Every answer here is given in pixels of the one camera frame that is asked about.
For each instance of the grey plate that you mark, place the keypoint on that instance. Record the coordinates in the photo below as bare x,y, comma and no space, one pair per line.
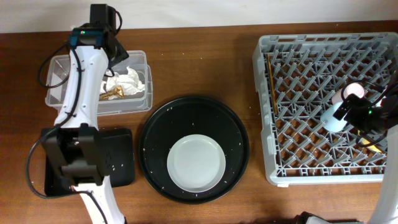
196,163

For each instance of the black rectangular tray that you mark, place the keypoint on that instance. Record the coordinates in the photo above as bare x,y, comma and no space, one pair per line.
118,155

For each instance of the white napkin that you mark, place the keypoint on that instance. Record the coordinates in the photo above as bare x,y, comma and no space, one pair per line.
129,82

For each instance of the gold foil wrapper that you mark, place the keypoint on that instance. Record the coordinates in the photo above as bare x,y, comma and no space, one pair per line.
115,92

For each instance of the grey dishwasher rack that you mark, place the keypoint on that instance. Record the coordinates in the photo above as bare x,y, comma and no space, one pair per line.
295,77

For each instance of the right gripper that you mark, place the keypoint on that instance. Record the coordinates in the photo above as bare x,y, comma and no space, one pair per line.
352,117

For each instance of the clear plastic storage bin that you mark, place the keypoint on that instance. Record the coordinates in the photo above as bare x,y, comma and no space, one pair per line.
136,103

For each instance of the round black serving tray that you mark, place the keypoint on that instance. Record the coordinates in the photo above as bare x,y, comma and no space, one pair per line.
182,117

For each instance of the pink cup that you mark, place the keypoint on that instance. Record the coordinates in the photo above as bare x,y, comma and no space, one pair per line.
353,88

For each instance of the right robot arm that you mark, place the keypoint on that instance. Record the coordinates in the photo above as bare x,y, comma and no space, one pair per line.
386,208

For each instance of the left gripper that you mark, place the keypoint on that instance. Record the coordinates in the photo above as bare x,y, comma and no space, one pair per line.
122,55

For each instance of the yellow bowl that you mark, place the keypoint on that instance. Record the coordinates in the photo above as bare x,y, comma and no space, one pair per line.
367,141

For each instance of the blue cup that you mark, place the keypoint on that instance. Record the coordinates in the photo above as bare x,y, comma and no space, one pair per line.
332,124

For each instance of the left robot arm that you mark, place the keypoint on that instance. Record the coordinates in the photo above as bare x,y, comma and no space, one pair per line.
88,66

